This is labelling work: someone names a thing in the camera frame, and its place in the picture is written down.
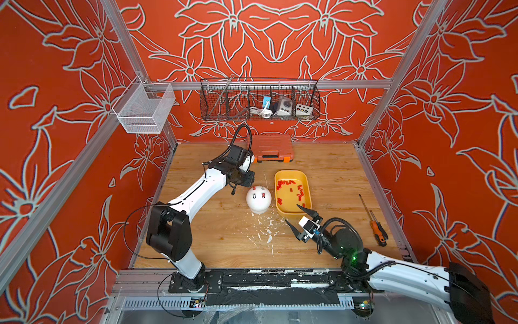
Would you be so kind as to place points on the white socket block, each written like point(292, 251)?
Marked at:
point(303, 111)

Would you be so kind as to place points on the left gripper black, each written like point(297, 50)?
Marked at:
point(250, 179)

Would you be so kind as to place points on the yellow plastic tray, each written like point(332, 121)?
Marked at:
point(292, 189)

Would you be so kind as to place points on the white dome with screws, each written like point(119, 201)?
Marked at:
point(258, 199)

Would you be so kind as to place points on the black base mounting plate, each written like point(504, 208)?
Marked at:
point(274, 287)

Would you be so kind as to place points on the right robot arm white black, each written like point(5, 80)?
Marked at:
point(454, 289)

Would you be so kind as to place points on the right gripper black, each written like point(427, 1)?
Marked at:
point(299, 236)

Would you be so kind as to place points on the orange tool case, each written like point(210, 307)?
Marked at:
point(272, 147)

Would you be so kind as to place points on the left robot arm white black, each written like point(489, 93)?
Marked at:
point(169, 229)

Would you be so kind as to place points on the orange handled screwdriver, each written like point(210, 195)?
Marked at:
point(379, 232)

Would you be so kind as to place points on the clear plastic wall bin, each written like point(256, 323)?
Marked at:
point(140, 112)

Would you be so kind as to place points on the white power adapter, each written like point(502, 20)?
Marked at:
point(284, 107)

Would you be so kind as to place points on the blue white small box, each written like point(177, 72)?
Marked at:
point(267, 102)

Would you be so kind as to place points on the black wire wall basket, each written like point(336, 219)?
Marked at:
point(239, 98)

